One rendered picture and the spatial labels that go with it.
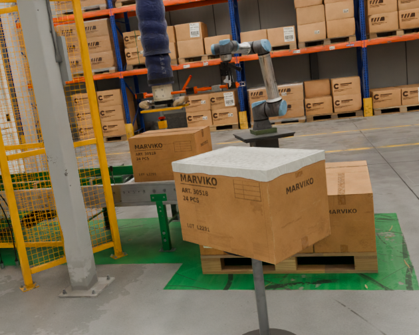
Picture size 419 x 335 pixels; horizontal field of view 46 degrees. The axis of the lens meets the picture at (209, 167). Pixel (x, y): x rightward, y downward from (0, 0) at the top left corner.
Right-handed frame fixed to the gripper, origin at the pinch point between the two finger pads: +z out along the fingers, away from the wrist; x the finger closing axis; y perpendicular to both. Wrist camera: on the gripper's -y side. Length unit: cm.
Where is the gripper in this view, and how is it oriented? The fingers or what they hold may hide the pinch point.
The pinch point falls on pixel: (231, 85)
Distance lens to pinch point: 408.8
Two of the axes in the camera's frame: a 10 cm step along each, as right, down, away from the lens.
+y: -9.6, 0.6, 2.8
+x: -2.6, 2.2, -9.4
